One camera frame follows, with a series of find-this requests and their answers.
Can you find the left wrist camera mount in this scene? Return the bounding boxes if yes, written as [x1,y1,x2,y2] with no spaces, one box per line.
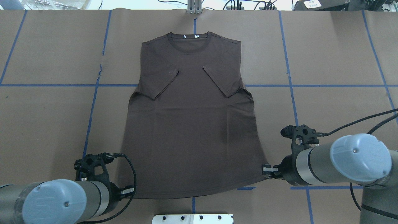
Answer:
[73,153,115,183]

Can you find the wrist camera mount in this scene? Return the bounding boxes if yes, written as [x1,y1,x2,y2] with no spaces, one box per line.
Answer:
[280,125,325,152]
[73,153,115,183]

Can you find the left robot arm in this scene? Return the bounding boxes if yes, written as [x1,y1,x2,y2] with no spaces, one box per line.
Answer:
[0,180,135,224]

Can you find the white pedestal column base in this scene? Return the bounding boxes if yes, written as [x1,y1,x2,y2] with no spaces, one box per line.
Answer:
[151,214,234,224]

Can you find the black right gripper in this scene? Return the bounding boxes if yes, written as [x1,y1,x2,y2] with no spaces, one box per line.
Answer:
[261,155,299,187]

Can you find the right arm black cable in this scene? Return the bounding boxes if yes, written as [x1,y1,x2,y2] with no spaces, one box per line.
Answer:
[323,108,398,212]

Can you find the brown t-shirt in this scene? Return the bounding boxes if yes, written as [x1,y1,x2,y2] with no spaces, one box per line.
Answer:
[121,32,267,199]

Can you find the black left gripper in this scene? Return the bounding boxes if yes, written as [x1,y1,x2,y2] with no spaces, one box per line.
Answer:
[106,182,135,209]

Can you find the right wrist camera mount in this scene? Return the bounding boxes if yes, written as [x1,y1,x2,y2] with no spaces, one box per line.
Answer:
[280,125,325,152]

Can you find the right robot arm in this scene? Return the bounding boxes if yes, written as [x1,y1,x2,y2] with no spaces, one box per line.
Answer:
[262,133,398,224]

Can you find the aluminium post foot bracket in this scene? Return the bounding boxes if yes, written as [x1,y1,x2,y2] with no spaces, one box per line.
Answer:
[187,0,203,14]

